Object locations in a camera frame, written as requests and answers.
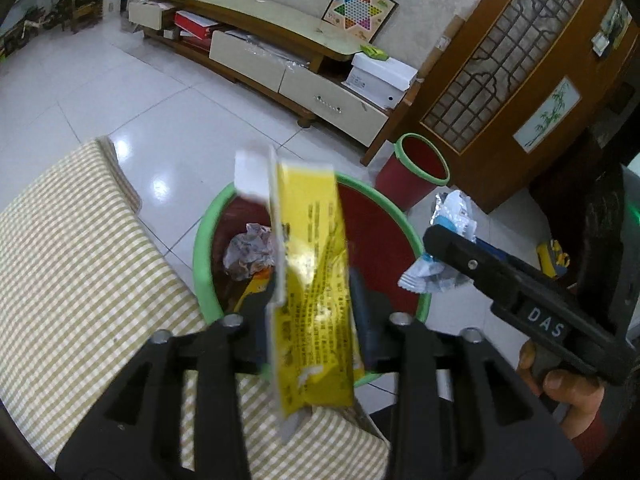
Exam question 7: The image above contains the wooden lattice door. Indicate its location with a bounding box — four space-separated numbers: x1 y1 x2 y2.
414 0 639 212

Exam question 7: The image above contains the white shoe box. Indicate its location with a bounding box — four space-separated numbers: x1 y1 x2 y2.
343 52 418 110

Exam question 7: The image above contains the person's right hand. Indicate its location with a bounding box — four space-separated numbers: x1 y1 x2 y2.
516 340 605 440

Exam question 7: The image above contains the yellow orange snack box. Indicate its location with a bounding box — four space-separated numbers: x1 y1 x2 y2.
233 266 273 312

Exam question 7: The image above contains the checkered yellow tablecloth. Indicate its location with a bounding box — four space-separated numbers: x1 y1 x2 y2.
1 136 388 479

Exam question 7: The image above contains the green rimmed red trash bin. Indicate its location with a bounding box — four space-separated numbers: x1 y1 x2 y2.
193 174 431 387

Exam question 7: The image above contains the newspaper ball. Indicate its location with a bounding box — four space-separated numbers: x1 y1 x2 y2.
222 223 276 281

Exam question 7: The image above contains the blue white small wrapper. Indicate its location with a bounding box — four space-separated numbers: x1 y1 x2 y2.
397 191 477 295

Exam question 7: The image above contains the small red green bin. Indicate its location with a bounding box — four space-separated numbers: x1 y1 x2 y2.
374 132 450 211

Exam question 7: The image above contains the chinese checkers board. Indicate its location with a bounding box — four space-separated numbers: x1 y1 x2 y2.
321 0 398 44

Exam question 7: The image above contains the red book in cabinet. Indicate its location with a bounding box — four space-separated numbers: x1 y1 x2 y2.
175 10 219 40

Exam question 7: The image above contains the yellow medicine box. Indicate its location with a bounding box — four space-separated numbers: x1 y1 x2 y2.
234 148 364 441

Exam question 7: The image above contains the long tv cabinet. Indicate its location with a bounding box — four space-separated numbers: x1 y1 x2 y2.
128 0 390 156

